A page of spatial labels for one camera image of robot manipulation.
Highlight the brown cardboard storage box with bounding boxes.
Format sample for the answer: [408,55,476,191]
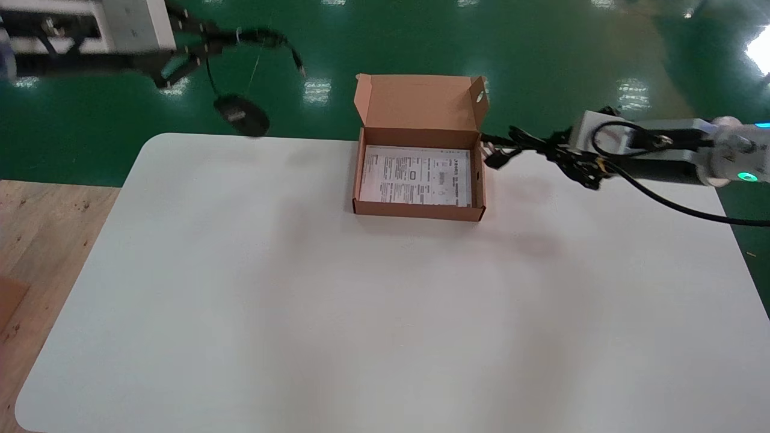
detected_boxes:
[352,73,489,222]

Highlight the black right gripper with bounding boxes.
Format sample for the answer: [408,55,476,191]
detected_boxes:
[510,125,617,191]

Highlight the white printed instruction sheet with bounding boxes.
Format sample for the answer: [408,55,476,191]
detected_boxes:
[359,146,471,208]

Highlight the black wired computer mouse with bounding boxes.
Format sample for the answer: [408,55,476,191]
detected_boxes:
[205,27,306,138]

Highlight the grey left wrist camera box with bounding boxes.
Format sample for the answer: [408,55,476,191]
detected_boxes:
[101,0,176,55]

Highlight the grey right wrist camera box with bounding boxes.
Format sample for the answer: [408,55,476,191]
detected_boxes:
[568,110,639,158]

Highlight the black power cable with plug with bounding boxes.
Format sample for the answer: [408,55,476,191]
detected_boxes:
[479,125,548,171]

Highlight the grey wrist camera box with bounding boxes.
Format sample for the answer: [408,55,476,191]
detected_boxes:
[101,0,176,55]
[568,110,639,158]

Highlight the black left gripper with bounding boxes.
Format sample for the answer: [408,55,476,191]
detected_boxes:
[111,5,242,88]

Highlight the right arm black tagged cable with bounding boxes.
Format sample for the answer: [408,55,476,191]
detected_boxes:
[591,120,770,228]

